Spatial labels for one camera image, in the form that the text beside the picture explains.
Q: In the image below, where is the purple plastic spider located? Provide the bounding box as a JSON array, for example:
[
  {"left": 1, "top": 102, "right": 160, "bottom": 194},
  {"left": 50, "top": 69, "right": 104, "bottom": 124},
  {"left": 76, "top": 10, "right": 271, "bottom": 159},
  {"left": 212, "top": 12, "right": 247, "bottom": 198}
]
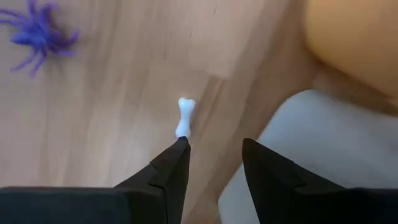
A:
[{"left": 0, "top": 0, "right": 81, "bottom": 78}]

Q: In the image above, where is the grey plastic bin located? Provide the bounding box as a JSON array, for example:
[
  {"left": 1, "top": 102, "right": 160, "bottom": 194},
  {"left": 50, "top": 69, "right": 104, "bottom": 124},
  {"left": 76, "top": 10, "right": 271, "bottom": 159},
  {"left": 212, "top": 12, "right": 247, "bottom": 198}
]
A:
[{"left": 217, "top": 89, "right": 398, "bottom": 224}]

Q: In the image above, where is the yellow plastic bin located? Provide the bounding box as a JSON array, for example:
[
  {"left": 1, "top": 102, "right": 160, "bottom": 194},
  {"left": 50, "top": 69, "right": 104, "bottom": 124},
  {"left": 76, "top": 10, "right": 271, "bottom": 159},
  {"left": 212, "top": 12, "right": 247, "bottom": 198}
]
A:
[{"left": 303, "top": 0, "right": 398, "bottom": 98}]

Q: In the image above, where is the white plastic bone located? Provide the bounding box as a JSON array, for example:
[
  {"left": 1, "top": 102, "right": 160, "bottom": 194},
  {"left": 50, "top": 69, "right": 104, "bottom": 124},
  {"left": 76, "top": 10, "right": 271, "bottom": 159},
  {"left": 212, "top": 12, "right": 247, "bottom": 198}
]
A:
[{"left": 175, "top": 97, "right": 197, "bottom": 140}]

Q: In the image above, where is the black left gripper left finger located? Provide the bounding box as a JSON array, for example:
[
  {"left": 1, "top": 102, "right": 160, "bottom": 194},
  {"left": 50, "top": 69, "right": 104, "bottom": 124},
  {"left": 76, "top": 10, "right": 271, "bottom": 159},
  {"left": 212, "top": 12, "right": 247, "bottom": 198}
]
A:
[{"left": 0, "top": 136, "right": 192, "bottom": 224}]

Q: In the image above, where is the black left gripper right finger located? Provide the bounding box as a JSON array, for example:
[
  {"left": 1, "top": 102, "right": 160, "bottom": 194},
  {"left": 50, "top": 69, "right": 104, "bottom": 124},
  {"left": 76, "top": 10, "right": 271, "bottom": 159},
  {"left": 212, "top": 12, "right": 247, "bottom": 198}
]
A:
[{"left": 242, "top": 138, "right": 398, "bottom": 224}]

